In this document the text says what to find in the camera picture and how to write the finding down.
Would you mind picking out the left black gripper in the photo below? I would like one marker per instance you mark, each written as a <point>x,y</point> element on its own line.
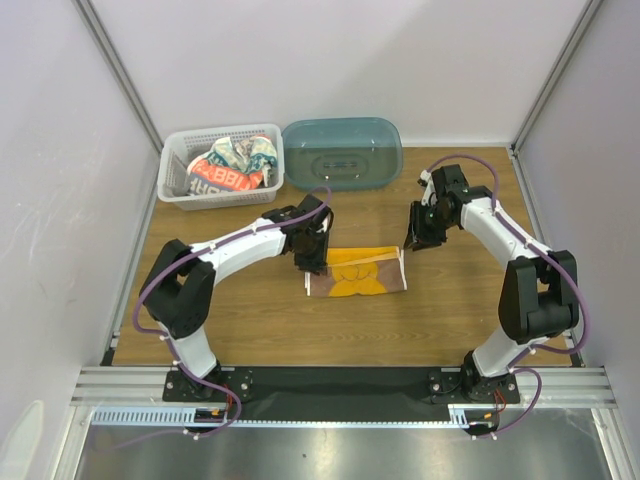
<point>318,263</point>

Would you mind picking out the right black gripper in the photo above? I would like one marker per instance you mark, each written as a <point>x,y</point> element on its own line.
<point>423,231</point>

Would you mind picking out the yellow brown bear towel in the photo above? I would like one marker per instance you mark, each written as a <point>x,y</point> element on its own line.
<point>365,271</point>

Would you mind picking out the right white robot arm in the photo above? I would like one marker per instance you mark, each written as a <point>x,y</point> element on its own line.
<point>538,300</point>

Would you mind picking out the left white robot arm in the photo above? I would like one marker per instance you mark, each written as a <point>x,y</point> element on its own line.
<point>175,299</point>

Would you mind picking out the teal plastic tub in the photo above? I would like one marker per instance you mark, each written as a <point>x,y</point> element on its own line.
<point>345,154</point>

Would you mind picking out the teal patterned towel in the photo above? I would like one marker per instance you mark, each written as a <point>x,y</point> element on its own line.
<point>250,155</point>

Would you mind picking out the orange white lettered towel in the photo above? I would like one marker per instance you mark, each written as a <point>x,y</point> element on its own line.
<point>205,178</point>

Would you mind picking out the white plastic basket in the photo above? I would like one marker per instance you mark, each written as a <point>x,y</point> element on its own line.
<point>192,143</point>

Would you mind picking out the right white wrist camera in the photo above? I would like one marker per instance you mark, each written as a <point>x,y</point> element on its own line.
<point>425,180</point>

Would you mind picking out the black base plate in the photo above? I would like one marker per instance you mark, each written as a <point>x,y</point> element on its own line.
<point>358,394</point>

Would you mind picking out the aluminium frame rail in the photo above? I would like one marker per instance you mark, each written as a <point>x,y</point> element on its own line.
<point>164,397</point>

